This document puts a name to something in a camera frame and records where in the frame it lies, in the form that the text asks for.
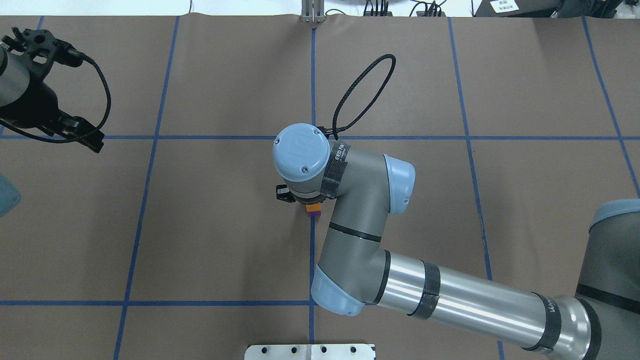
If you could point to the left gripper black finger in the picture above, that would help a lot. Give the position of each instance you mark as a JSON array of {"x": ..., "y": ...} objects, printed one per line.
[{"x": 78, "y": 129}]

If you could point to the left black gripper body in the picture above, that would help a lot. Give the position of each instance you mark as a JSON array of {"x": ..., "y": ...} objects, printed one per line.
[{"x": 35, "y": 104}]

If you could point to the orange trapezoid block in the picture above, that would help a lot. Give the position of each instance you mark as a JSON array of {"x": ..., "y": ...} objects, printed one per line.
[{"x": 314, "y": 207}]

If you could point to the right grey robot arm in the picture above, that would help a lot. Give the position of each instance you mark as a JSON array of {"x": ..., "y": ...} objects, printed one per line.
[{"x": 530, "y": 244}]

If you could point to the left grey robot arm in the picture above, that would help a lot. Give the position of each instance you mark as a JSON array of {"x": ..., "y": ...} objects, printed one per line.
[{"x": 13, "y": 85}]

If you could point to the brown paper table mat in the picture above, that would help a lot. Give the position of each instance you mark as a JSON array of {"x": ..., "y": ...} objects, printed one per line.
[{"x": 170, "y": 243}]

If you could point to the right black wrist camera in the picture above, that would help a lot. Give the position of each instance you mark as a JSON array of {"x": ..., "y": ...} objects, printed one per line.
[{"x": 284, "y": 194}]

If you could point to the aluminium frame post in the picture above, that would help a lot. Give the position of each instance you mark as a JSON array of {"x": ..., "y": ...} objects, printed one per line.
[{"x": 312, "y": 11}]

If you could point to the white pedestal base plate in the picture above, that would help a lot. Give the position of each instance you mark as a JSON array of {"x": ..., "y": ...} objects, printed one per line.
[{"x": 335, "y": 351}]

